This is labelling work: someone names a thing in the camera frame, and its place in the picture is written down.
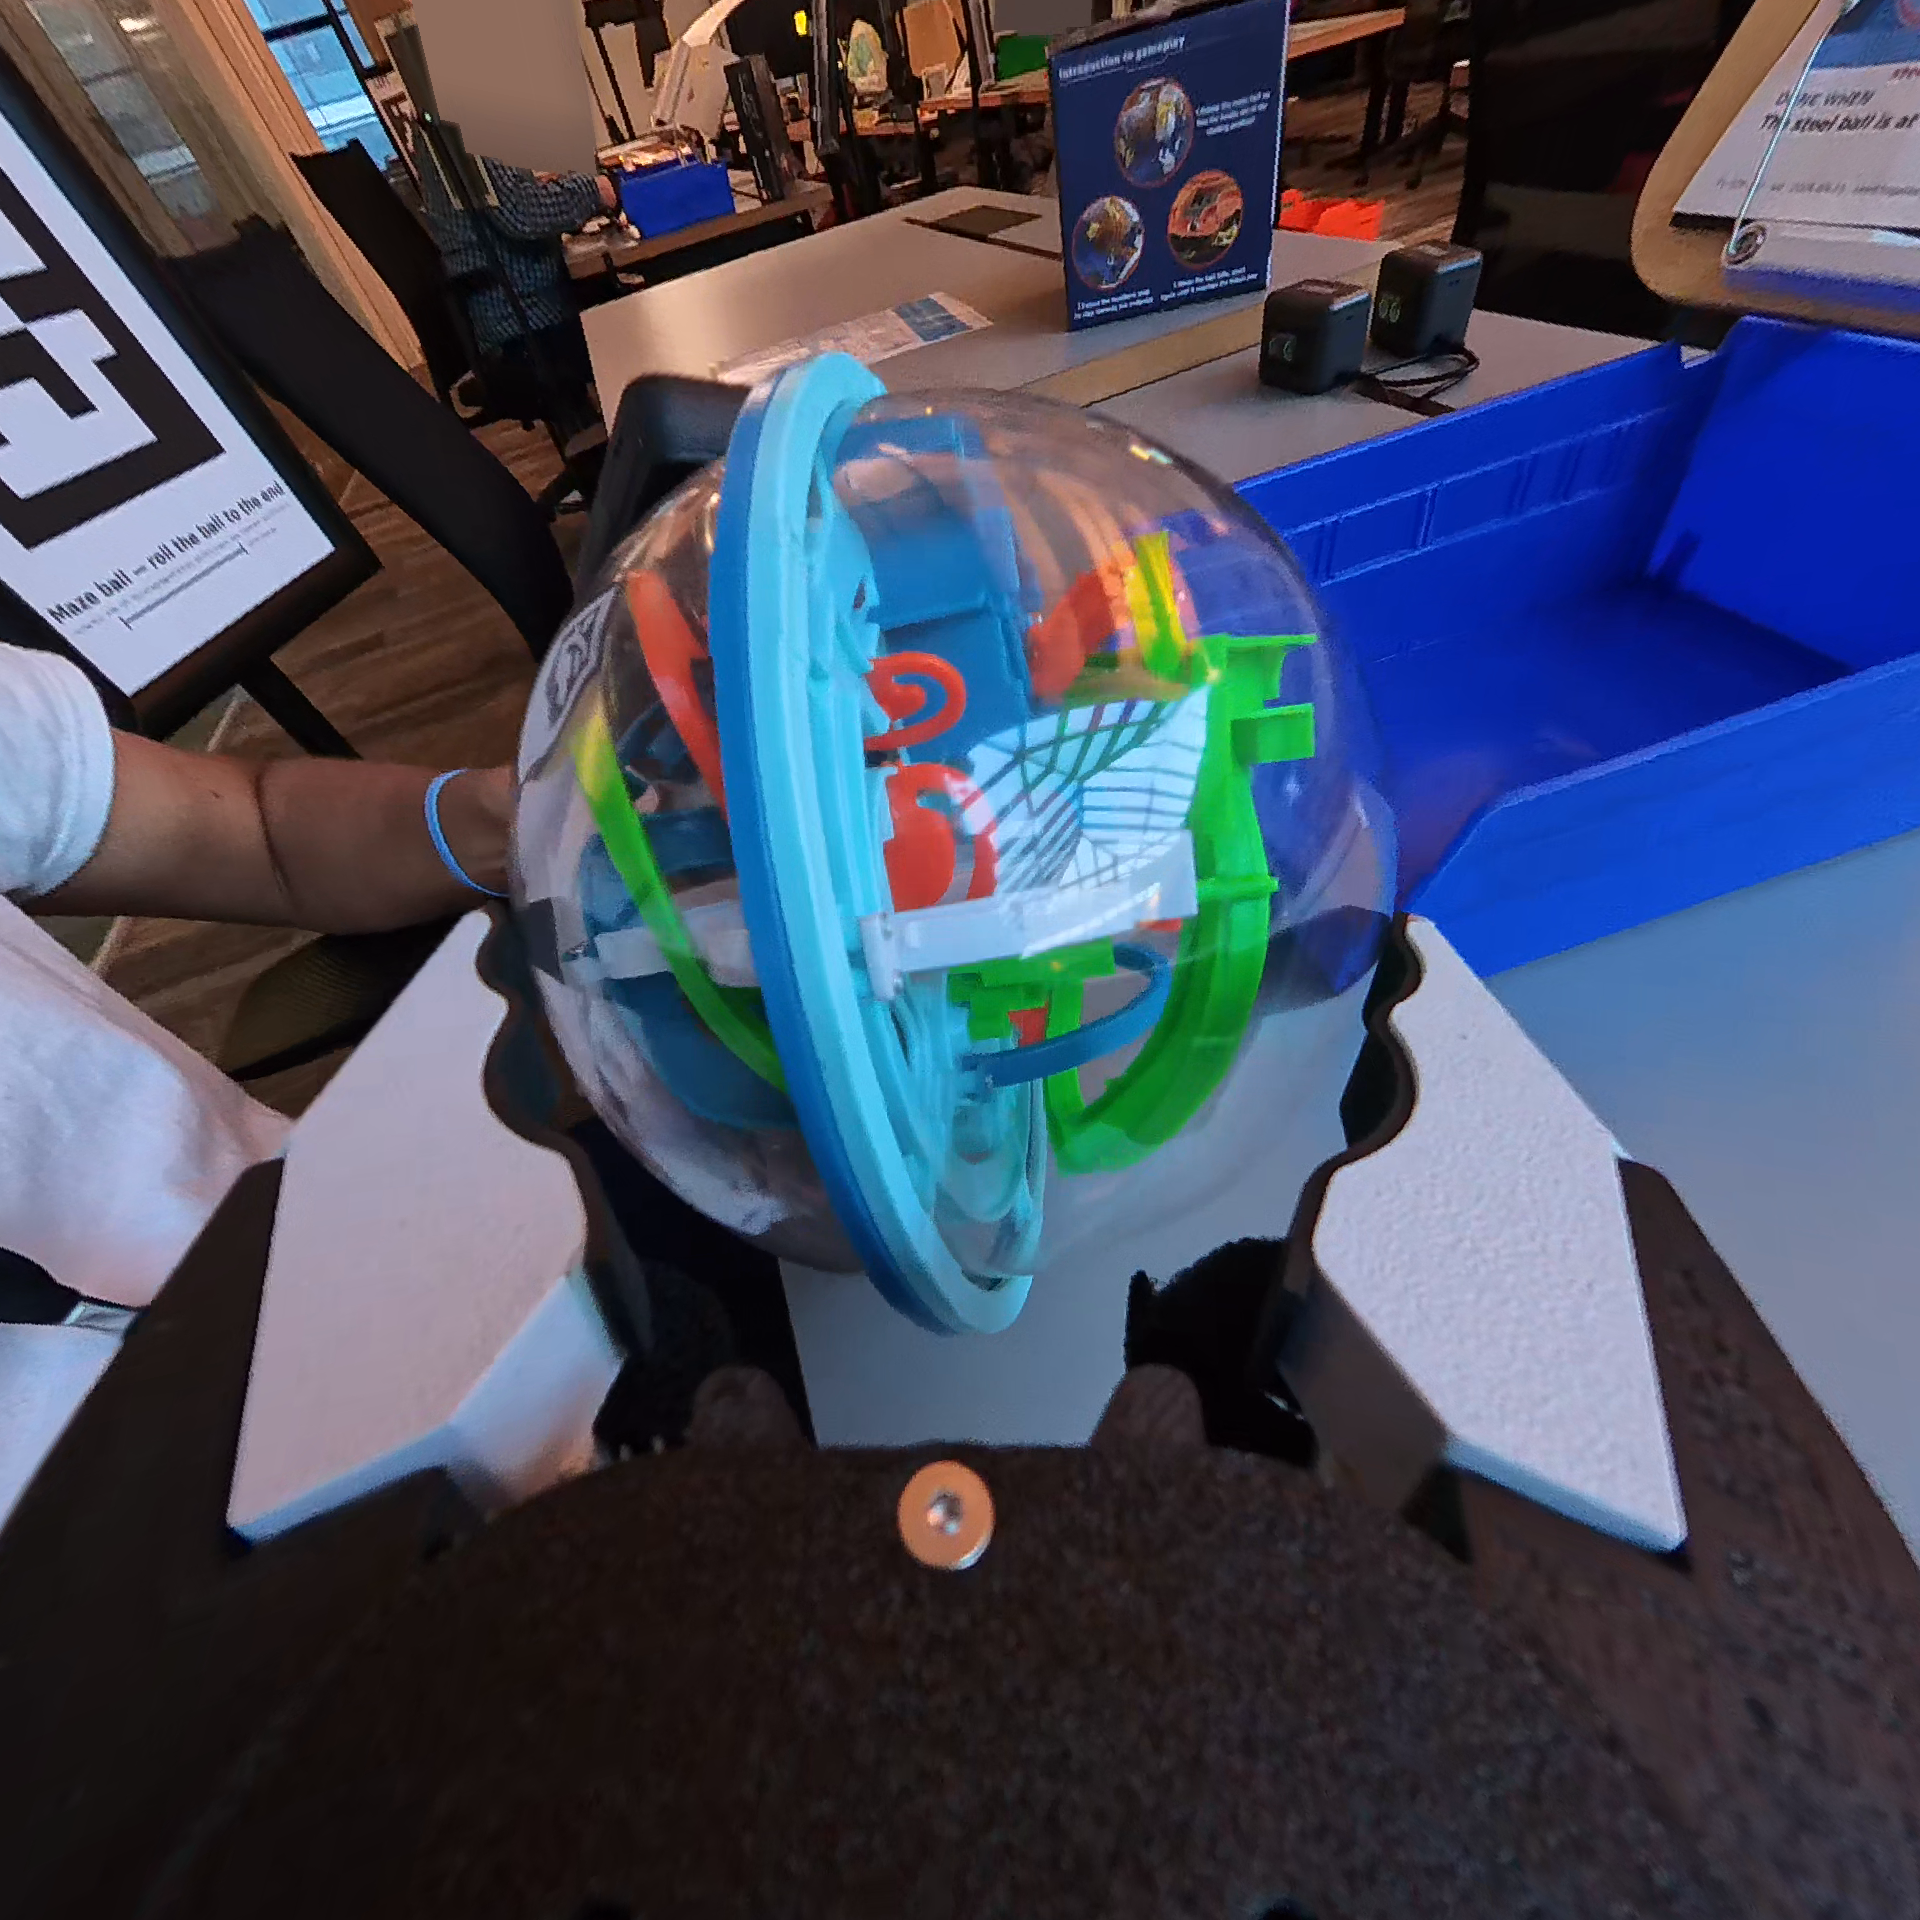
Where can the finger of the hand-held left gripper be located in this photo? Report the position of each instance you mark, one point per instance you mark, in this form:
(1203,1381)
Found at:
(579,662)

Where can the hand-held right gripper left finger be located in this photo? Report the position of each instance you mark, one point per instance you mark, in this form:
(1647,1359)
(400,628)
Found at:
(388,1201)

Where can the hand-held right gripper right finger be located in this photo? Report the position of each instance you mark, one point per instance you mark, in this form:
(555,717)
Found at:
(1484,1230)

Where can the clear plastic maze ball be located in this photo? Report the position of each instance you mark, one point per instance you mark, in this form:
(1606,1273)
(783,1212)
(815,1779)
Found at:
(960,841)

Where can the person's left forearm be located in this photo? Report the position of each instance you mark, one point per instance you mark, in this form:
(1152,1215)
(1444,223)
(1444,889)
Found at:
(270,841)

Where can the blue wristband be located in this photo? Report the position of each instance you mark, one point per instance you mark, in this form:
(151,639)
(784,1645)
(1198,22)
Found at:
(446,834)

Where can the small blue plastic bin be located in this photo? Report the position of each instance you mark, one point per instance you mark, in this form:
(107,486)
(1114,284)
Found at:
(674,197)

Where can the printed paper sheet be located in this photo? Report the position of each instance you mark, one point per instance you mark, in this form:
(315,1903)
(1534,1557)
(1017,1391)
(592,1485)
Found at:
(886,332)

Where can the black office chair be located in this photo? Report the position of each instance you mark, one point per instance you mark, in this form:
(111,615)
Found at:
(388,435)

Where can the person's white shirt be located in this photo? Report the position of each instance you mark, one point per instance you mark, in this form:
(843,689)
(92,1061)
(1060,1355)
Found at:
(105,1109)

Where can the black framed task sign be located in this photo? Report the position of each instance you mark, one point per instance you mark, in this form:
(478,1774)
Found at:
(136,452)

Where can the blue standing picture card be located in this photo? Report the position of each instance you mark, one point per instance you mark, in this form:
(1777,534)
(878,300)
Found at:
(1170,166)

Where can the large blue plastic bin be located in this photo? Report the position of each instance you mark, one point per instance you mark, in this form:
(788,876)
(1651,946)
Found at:
(1635,630)

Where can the small black cube device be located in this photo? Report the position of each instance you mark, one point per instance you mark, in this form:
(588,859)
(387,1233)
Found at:
(1313,339)
(1425,300)

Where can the orange plastic object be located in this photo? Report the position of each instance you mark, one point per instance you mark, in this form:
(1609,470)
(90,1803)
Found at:
(1332,213)

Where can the wooden board with instruction sheet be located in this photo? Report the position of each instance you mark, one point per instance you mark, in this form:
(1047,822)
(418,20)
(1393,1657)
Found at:
(1799,137)

